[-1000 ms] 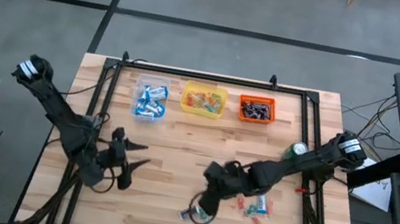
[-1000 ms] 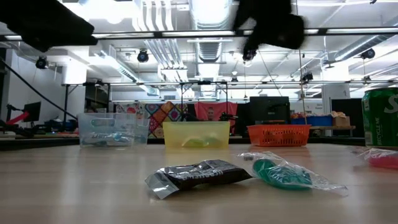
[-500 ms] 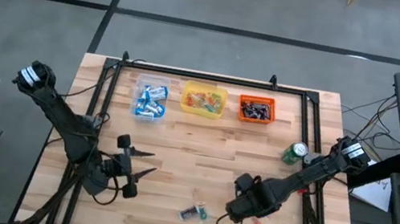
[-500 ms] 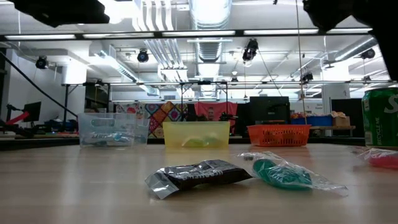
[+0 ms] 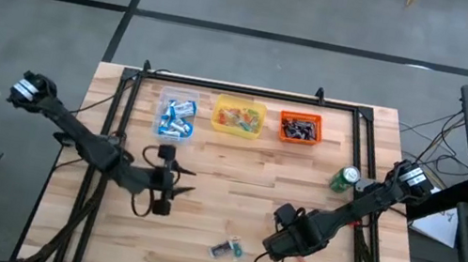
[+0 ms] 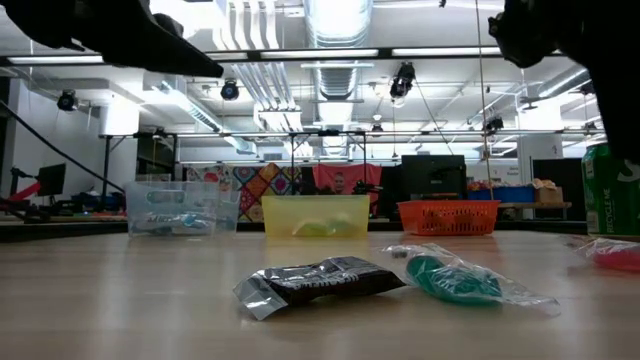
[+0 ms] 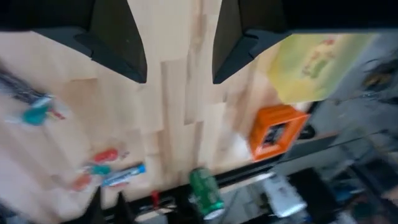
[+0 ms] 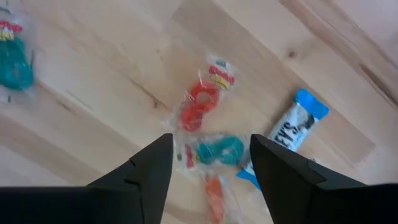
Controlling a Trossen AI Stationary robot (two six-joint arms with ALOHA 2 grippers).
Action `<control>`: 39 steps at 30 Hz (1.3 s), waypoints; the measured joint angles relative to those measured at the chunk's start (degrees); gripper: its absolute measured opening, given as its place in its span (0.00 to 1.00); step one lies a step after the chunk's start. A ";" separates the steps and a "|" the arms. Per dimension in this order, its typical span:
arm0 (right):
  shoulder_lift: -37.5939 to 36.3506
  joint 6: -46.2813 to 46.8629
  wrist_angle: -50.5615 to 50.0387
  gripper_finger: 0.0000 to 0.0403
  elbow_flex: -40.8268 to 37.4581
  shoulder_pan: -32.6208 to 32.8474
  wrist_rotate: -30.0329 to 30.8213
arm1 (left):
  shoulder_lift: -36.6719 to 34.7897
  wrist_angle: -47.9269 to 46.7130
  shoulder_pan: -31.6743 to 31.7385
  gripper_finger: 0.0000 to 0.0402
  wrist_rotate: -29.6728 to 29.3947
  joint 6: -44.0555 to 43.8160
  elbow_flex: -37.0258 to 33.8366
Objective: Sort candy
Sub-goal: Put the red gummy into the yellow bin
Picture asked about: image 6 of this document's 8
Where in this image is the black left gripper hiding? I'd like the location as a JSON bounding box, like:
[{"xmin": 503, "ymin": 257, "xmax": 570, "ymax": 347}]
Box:
[{"xmin": 0, "ymin": 0, "xmax": 225, "ymax": 79}]

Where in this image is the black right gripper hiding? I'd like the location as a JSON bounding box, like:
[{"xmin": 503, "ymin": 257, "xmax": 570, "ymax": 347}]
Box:
[{"xmin": 487, "ymin": 0, "xmax": 640, "ymax": 69}]

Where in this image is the red gummy candy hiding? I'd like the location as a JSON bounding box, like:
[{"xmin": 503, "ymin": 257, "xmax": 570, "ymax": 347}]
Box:
[{"xmin": 564, "ymin": 234, "xmax": 640, "ymax": 274}]

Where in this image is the teal gummy candy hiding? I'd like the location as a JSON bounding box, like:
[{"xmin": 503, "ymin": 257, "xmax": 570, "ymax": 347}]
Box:
[{"xmin": 384, "ymin": 243, "xmax": 561, "ymax": 317}]

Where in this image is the white cabinet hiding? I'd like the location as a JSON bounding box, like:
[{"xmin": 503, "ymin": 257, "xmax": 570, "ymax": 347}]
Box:
[{"xmin": 517, "ymin": 134, "xmax": 564, "ymax": 186}]

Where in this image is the black horizontal rig bar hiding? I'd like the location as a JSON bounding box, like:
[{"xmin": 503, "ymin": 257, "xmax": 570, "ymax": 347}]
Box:
[{"xmin": 0, "ymin": 45, "xmax": 506, "ymax": 66}]

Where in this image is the black slanted pole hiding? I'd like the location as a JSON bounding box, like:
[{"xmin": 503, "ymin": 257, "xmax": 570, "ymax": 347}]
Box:
[{"xmin": 0, "ymin": 99, "xmax": 126, "ymax": 194}]

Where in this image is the clear plastic bin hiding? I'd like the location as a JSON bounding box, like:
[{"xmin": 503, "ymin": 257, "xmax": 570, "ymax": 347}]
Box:
[{"xmin": 124, "ymin": 180, "xmax": 242, "ymax": 236}]

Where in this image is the colourful patchwork quilt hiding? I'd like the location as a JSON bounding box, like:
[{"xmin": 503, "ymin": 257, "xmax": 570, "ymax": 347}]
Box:
[{"xmin": 184, "ymin": 162, "xmax": 304, "ymax": 223}]

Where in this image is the blue storage bin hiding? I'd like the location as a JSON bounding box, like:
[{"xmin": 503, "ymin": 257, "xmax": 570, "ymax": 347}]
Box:
[{"xmin": 467, "ymin": 185, "xmax": 536, "ymax": 204}]

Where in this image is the cardboard box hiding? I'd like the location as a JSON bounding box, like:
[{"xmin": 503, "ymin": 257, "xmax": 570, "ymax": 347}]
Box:
[{"xmin": 533, "ymin": 185, "xmax": 565, "ymax": 205}]

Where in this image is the small black monitor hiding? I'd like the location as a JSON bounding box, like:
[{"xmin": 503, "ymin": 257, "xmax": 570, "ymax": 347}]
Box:
[{"xmin": 37, "ymin": 163, "xmax": 67, "ymax": 197}]

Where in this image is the wooden table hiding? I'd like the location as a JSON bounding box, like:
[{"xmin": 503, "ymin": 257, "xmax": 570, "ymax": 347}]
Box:
[{"xmin": 497, "ymin": 201, "xmax": 573, "ymax": 221}]

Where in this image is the green soda can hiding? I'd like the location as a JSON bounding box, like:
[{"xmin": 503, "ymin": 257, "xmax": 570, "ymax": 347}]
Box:
[{"xmin": 581, "ymin": 143, "xmax": 640, "ymax": 237}]

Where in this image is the orange plastic basket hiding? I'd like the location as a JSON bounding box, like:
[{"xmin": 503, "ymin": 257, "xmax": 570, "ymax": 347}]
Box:
[{"xmin": 398, "ymin": 199, "xmax": 502, "ymax": 237}]

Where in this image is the yellow plastic bin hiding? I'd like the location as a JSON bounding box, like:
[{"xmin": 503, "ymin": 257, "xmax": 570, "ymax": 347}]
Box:
[{"xmin": 260, "ymin": 194, "xmax": 372, "ymax": 237}]

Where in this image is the person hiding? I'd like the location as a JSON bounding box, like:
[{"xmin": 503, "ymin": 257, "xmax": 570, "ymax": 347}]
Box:
[{"xmin": 329, "ymin": 171, "xmax": 351, "ymax": 196}]

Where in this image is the orange cloth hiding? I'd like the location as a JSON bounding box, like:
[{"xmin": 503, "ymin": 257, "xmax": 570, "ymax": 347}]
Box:
[{"xmin": 312, "ymin": 163, "xmax": 384, "ymax": 196}]

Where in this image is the dark brown chocolate bar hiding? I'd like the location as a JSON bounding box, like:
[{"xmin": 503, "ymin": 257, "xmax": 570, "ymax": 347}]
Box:
[{"xmin": 233, "ymin": 256, "xmax": 406, "ymax": 321}]

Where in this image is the thin hanging cable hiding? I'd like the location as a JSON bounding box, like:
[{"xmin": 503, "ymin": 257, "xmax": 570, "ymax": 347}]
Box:
[{"xmin": 472, "ymin": 0, "xmax": 496, "ymax": 201}]

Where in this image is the black hanging camera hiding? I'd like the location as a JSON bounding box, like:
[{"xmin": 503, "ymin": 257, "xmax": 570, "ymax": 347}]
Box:
[{"xmin": 389, "ymin": 62, "xmax": 417, "ymax": 100}]

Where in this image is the silver ventilation duct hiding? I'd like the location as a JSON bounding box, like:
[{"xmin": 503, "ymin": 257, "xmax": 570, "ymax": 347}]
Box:
[{"xmin": 304, "ymin": 0, "xmax": 374, "ymax": 101}]

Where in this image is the red tool handle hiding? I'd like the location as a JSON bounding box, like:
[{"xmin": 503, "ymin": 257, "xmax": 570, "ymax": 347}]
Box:
[{"xmin": 9, "ymin": 182, "xmax": 44, "ymax": 204}]

